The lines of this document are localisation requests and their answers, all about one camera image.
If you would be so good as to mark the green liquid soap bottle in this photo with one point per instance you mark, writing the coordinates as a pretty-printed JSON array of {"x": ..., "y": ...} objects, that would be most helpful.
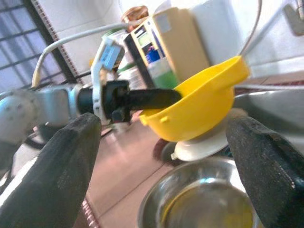
[{"x": 164, "y": 76}]

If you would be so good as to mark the small steel bowl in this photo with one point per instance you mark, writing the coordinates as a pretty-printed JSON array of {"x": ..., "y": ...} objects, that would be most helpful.
[{"x": 190, "y": 180}]

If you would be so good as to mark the steel sink basin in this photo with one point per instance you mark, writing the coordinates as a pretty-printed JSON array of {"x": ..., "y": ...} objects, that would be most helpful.
[{"x": 273, "y": 109}]

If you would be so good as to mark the hanging metal utensil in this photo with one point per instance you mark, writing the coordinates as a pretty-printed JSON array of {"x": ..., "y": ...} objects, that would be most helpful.
[{"x": 295, "y": 21}]

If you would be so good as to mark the beige water purifier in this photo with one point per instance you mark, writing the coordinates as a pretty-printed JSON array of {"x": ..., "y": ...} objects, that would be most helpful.
[{"x": 180, "y": 47}]

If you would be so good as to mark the yellow plastic suction bowl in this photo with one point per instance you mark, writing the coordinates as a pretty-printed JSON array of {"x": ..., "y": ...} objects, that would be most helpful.
[{"x": 202, "y": 111}]

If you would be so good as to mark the brown lidded jar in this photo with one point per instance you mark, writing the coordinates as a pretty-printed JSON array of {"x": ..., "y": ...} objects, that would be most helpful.
[{"x": 135, "y": 14}]

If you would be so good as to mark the barred window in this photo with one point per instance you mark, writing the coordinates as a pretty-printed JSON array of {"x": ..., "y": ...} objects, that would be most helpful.
[{"x": 21, "y": 47}]

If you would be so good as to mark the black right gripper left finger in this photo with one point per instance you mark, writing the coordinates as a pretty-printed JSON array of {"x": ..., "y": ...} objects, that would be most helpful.
[{"x": 52, "y": 180}]

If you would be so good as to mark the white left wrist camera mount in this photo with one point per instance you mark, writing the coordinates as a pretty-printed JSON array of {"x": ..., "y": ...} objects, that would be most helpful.
[{"x": 96, "y": 78}]

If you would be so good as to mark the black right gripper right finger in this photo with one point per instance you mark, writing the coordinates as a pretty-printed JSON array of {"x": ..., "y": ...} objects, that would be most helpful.
[{"x": 275, "y": 185}]

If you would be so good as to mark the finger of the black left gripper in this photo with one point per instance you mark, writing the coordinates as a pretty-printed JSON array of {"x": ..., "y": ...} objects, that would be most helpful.
[{"x": 154, "y": 98}]

